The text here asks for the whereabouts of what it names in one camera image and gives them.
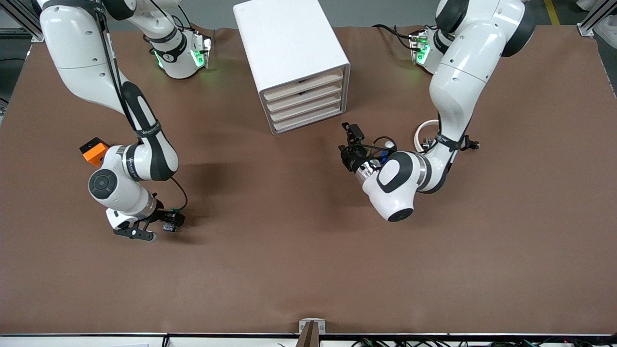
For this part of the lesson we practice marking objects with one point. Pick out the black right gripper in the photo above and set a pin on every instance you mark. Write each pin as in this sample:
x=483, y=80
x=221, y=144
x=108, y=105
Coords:
x=162, y=217

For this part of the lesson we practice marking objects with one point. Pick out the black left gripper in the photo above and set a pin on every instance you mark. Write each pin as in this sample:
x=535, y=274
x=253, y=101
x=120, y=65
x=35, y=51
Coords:
x=351, y=157

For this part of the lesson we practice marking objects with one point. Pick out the white plastic drawer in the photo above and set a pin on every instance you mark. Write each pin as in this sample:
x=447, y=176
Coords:
x=304, y=98
x=305, y=108
x=303, y=87
x=306, y=118

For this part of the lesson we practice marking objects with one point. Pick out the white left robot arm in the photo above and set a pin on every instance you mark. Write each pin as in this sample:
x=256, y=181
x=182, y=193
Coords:
x=458, y=86

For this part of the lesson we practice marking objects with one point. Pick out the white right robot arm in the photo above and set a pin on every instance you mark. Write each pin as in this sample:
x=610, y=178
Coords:
x=77, y=48

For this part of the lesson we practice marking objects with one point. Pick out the white drawer cabinet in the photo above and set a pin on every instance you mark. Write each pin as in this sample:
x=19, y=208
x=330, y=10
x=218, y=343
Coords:
x=284, y=38

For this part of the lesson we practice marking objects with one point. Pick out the white semicircular pipe clamp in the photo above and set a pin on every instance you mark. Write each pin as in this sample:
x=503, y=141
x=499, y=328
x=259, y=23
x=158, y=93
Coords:
x=418, y=137

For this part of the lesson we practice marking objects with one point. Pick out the chrome valve fitting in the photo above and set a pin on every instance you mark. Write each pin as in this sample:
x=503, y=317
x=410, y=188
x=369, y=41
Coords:
x=426, y=142

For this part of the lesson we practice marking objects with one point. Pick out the orange and black block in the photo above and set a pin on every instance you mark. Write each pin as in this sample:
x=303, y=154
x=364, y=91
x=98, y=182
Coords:
x=94, y=153

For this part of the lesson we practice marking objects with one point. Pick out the brown table mat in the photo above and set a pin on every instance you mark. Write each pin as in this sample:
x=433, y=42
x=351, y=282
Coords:
x=289, y=241

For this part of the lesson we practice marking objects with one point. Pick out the white table edge rail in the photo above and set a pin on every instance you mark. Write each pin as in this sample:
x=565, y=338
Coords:
x=72, y=341

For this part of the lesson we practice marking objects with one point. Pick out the small metal bracket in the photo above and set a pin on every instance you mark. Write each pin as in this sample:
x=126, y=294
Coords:
x=320, y=326

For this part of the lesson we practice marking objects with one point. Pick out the aluminium frame post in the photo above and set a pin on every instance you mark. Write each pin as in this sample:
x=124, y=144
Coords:
x=33, y=30
x=590, y=21

